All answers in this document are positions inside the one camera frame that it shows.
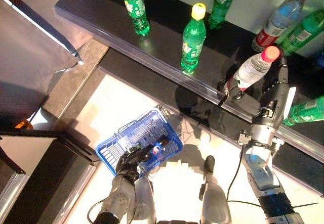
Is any blue plastic shopping basket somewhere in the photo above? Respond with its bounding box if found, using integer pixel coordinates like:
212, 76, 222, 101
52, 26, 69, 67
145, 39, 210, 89
95, 107, 183, 179

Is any silver right robot leg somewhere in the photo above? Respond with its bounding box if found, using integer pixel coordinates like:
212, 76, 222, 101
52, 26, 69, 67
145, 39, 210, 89
198, 155, 232, 224

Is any clear water bottle red cap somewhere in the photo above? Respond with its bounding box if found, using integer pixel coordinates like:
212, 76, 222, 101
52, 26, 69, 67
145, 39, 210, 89
226, 46, 281, 93
252, 0, 314, 53

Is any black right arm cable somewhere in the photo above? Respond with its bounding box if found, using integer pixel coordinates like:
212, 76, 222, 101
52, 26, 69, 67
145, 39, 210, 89
226, 143, 263, 207

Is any silver left robot leg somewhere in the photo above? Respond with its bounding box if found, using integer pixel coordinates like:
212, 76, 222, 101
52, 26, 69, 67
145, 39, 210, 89
133, 175, 157, 224

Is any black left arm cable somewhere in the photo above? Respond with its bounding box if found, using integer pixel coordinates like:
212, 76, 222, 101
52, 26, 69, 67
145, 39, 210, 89
87, 199, 105, 224

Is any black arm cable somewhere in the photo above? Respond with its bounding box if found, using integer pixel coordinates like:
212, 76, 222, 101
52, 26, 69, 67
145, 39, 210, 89
87, 199, 105, 224
226, 143, 263, 207

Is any green Sprite bottle yellow cap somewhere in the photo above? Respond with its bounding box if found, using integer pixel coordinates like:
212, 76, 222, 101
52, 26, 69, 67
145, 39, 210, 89
120, 0, 151, 37
180, 3, 207, 75
275, 8, 324, 57
208, 0, 240, 30
282, 95, 324, 127

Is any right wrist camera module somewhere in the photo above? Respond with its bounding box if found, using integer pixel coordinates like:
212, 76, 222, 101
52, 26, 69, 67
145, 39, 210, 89
237, 129, 252, 145

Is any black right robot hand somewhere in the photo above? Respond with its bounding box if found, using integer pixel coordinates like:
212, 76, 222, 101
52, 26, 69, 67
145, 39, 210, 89
217, 53, 297, 128

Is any dark Pepsi bottle blue cap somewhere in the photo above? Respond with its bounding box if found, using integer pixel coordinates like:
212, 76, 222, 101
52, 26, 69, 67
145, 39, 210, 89
141, 138, 172, 159

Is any small orange object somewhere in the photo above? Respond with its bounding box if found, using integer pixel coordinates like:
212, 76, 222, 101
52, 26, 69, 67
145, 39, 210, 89
14, 119, 33, 131

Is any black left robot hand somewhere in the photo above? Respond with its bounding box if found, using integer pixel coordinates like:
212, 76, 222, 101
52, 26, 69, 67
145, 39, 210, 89
115, 144, 155, 182

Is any silver robot leg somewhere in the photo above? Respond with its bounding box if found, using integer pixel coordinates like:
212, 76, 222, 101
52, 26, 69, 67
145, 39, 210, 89
133, 175, 157, 224
198, 155, 232, 224

